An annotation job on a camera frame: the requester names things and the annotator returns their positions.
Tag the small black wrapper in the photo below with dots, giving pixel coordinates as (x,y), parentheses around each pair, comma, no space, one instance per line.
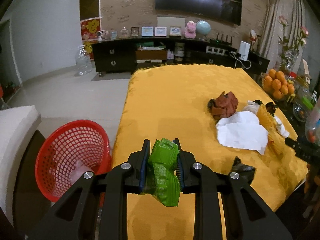
(243,170)

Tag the beige curtain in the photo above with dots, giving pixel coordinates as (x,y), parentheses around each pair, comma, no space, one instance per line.
(271,17)

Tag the small glass bowl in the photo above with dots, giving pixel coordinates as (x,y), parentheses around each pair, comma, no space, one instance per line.
(301,112)

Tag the red white figurine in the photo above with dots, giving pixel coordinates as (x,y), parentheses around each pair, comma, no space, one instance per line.
(254,38)

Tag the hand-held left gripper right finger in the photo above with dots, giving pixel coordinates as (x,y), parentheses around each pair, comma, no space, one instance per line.
(181,182)

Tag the white sofa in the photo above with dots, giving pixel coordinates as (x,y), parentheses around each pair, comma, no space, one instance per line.
(15,130)

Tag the clear large water bottle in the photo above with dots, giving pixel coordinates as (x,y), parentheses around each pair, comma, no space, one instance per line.
(83,61)

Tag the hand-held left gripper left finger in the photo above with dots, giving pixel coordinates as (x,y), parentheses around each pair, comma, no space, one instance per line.
(142,170)

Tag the small brown photo frame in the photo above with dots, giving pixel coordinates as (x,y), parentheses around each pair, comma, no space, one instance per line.
(134,32)

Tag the black flat television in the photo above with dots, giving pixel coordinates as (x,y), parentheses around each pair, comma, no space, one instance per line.
(200,0)

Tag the pile of oranges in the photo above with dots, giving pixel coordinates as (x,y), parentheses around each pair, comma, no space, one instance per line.
(276,83)

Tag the glass fruit bowl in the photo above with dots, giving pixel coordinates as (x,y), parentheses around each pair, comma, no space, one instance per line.
(266,90)

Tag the yellow snack packet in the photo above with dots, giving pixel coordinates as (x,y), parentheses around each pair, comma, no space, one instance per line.
(265,117)

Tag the brown crumpled bag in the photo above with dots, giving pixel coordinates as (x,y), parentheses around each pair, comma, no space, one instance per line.
(225,103)

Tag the black router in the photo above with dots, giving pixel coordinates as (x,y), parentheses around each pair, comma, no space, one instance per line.
(221,41)

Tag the red floral wall poster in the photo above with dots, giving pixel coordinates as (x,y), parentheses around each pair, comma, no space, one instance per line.
(90,30)

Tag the glass dome ornament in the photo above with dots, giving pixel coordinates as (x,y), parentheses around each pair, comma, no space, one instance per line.
(124,33)

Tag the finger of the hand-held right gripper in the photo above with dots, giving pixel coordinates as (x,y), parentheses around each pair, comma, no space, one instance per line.
(302,150)

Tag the pale plastic bag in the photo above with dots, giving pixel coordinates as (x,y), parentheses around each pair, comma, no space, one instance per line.
(76,171)

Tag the green wrapper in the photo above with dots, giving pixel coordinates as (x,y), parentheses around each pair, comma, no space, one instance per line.
(162,170)

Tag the pink artificial flowers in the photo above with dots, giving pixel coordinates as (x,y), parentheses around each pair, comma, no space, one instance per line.
(303,32)

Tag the white power strip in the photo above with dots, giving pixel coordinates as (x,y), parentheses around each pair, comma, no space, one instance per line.
(216,50)

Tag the white upright device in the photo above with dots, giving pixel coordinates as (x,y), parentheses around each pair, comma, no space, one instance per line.
(244,50)

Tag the wooden drawer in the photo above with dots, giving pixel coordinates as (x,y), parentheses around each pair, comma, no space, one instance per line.
(151,56)

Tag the yellow tablecloth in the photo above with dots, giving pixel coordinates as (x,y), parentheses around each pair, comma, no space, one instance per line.
(175,105)

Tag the pale blue globe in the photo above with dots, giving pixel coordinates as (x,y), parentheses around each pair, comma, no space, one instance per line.
(203,28)

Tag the red plastic basket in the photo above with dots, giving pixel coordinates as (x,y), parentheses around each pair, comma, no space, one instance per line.
(50,155)

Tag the pink photo frame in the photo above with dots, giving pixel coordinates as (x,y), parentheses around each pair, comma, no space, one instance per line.
(160,31)

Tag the black television cabinet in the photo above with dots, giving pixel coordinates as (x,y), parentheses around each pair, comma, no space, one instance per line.
(112,57)

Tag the glass vase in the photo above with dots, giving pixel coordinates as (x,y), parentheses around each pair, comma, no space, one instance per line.
(288,60)

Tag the blue photo frame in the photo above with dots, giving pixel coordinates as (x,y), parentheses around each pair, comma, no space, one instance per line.
(147,31)

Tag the pink plush toy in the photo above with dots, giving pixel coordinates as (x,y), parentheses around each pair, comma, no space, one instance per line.
(190,29)

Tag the white paper sheet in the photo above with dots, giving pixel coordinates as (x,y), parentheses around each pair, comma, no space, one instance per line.
(240,132)

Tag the green books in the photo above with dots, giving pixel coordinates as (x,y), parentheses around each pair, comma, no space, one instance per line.
(150,47)

